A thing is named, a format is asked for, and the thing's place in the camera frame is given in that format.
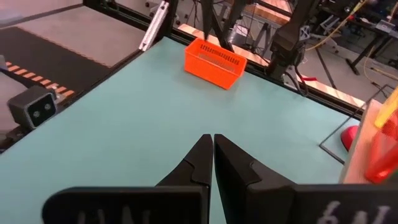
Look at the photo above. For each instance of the black table-level camera box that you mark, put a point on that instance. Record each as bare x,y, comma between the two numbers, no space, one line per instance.
31,107

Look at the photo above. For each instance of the black aluminium rig frame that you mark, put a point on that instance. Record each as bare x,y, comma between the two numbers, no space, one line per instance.
172,15

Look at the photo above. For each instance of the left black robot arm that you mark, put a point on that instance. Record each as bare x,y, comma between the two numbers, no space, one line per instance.
289,37

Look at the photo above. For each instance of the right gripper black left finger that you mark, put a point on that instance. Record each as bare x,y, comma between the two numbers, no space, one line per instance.
174,205

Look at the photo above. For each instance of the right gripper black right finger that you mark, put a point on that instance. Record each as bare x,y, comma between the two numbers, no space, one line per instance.
248,205

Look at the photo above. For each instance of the dark metal desk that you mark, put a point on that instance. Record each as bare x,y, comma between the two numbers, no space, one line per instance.
367,28

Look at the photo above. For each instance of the teal table mat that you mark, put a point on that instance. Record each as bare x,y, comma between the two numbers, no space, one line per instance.
124,124

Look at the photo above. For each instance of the black hazard-striped floor mat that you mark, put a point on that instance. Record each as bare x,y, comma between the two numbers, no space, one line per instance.
37,46

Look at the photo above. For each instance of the black-legged white shelf table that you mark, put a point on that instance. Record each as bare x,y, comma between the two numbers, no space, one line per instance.
360,149

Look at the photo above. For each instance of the yellow plastic basket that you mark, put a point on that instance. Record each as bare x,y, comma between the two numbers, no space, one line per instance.
387,112

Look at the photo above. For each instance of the silver aluminium extrusion bar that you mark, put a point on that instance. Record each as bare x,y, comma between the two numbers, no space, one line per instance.
154,26

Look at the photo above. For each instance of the orange plastic basket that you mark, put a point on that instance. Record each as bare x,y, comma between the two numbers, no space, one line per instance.
214,70
384,155

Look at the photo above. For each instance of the red desk lamp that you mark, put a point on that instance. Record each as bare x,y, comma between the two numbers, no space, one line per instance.
349,137

